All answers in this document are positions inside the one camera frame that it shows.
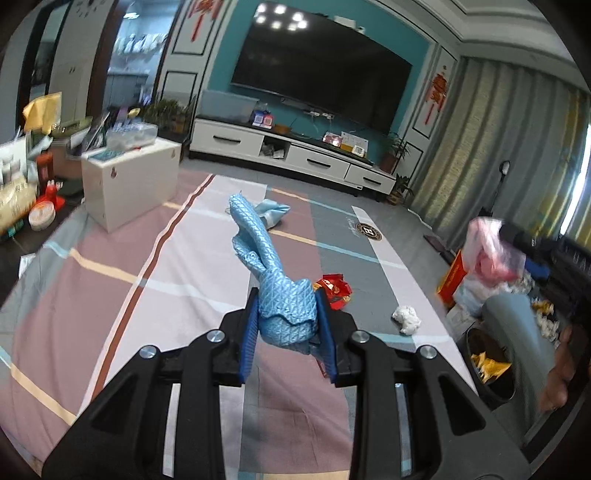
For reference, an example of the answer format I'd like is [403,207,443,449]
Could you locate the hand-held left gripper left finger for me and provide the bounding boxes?
[41,288,260,480]

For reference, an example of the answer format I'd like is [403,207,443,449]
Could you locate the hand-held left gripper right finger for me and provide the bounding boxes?
[315,290,532,480]

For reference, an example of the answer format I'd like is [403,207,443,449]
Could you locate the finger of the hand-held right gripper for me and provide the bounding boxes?
[499,222,541,252]
[524,258,552,283]

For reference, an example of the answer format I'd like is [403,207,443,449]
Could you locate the pink plastic bag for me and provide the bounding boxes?
[464,219,525,283]

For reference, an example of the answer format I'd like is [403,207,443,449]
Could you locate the light blue patterned cloth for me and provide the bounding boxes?
[228,191,319,349]

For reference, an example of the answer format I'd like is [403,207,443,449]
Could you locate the black trash bin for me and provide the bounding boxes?
[464,325,518,410]

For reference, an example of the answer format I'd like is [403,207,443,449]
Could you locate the person's right hand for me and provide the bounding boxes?
[538,323,587,412]

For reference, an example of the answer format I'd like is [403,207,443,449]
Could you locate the red shiny wrapper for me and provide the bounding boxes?
[314,274,353,311]

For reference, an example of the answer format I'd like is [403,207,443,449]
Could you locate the crumpled white paper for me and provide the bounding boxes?
[538,314,561,343]

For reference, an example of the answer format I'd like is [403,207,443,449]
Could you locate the large white plastic bag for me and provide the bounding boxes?
[455,272,490,319]

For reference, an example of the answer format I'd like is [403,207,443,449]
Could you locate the red and orange bag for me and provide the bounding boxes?
[436,249,469,305]

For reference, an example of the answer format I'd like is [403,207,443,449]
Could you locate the crumpled white tissue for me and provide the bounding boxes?
[392,305,422,335]

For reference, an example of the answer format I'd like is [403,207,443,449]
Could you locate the yellow snack packet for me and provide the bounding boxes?
[471,352,511,384]

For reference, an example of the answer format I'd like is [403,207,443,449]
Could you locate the grey curtains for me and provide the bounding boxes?
[409,55,591,241]

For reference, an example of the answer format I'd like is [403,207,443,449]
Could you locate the small potted plant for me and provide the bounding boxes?
[385,174,414,206]

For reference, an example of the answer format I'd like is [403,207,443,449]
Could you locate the striped floor mat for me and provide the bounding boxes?
[0,171,481,480]

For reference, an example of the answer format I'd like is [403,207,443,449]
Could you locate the tall potted plant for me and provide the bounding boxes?
[381,131,409,174]

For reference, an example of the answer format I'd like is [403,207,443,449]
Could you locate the white and orange desk calendar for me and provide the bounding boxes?
[341,131,369,155]

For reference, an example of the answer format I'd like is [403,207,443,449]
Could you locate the white television cabinet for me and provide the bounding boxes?
[189,117,398,197]

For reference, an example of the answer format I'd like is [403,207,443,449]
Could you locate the white box cabinet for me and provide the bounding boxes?
[81,138,182,232]

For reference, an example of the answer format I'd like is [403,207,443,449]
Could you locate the small clear storage box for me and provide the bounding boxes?
[107,122,158,151]

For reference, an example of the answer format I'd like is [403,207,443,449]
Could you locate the clear plastic storage tote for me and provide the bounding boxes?
[199,89,260,124]

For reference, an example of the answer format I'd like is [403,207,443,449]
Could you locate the large potted plant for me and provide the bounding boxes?
[143,99,192,148]

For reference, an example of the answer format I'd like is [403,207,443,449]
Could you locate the white bowl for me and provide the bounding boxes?
[28,202,57,230]

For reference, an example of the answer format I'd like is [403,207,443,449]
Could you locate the red toy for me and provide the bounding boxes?
[39,182,63,208]

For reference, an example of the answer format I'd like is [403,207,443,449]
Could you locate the large flat television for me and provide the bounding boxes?
[230,2,413,134]

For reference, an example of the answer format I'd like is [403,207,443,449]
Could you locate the yellow cloth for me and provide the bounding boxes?
[23,92,63,134]

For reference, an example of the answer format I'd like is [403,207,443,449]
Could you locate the red knot wall decoration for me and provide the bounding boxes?
[425,69,448,125]
[187,0,222,42]

